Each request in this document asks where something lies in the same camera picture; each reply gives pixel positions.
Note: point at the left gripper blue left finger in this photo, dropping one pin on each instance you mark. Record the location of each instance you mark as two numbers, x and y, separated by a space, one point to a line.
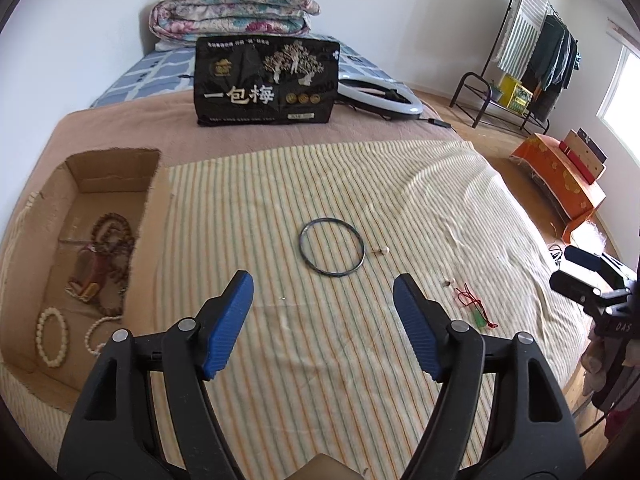
222 319

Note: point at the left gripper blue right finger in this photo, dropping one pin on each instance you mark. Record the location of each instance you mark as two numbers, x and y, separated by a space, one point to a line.
419 316

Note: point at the brown leather watch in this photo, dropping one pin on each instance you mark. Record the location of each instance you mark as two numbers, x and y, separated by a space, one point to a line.
89 274

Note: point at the black thin bangle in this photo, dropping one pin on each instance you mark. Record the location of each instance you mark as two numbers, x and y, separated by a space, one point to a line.
331 247

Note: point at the orange patterned box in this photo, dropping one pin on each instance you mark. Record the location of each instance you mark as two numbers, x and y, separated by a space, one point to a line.
578 199

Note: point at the yellow striped towel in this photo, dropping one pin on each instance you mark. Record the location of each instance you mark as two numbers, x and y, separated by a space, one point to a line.
322 365

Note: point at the stacked books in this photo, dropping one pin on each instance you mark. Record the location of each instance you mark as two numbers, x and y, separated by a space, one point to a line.
585 154

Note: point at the open cardboard box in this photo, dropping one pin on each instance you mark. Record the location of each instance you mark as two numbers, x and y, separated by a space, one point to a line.
118 201

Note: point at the black clothes rack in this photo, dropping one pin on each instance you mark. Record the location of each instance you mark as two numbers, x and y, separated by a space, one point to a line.
477 95

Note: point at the pink brown blanket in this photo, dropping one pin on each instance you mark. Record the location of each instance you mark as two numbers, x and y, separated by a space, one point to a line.
168 124

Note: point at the yellow green box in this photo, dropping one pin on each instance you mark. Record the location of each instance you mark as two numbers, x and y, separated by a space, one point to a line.
514 96

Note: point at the dark hanging clothes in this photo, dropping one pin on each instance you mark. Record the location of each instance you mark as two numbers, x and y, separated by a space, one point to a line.
551 67

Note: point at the black snack bag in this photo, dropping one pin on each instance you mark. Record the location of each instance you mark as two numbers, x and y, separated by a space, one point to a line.
264 80

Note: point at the blue checked bed sheet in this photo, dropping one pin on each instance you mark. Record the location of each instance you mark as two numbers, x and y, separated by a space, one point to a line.
162 72

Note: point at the striped hanging towel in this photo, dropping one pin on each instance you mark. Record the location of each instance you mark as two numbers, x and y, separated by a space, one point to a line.
517 41

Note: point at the folded floral quilt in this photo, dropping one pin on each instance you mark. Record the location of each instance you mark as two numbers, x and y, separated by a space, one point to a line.
184 21

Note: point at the white ring light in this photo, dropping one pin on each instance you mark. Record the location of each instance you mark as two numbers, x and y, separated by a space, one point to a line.
386 98

